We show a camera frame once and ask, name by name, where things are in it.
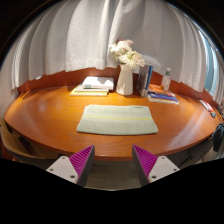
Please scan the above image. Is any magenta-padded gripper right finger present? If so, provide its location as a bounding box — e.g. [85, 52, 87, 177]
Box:
[131, 144, 181, 187]

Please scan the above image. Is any thick white book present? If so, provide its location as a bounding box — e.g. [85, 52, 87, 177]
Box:
[81, 76, 115, 91]

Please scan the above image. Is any white flower bouquet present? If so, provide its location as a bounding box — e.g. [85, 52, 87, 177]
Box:
[108, 39, 147, 70]

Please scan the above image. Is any blue upright book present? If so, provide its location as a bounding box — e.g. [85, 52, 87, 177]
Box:
[143, 65, 154, 98]

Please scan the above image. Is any blue flat book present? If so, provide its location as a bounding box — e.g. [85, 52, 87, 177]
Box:
[146, 91, 180, 105]

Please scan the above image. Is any flat yellow book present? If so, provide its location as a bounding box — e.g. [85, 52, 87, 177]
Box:
[69, 87, 110, 98]

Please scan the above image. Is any dark grey upright book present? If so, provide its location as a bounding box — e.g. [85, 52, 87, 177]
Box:
[135, 64, 150, 98]

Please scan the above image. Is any clear bottle, green cap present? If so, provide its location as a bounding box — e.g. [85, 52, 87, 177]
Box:
[160, 67, 172, 92]

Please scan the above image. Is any pale green towel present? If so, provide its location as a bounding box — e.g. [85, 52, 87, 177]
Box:
[76, 104, 160, 136]

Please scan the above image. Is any orange flat book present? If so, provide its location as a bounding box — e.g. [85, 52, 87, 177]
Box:
[148, 83, 176, 98]

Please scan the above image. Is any white pleated curtain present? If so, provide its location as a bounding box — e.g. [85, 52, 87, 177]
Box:
[0, 0, 224, 108]

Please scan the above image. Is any black bag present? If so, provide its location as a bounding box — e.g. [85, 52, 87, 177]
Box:
[211, 123, 224, 153]

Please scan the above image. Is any red and white packet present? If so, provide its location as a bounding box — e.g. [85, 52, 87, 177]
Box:
[198, 99, 214, 113]

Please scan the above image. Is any thin pale grey book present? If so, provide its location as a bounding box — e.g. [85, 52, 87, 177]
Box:
[73, 84, 110, 93]

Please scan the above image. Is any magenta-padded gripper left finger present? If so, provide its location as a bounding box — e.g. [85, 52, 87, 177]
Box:
[45, 144, 96, 188]

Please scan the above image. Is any white ceramic vase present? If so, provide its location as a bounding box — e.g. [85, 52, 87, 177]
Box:
[115, 63, 135, 97]

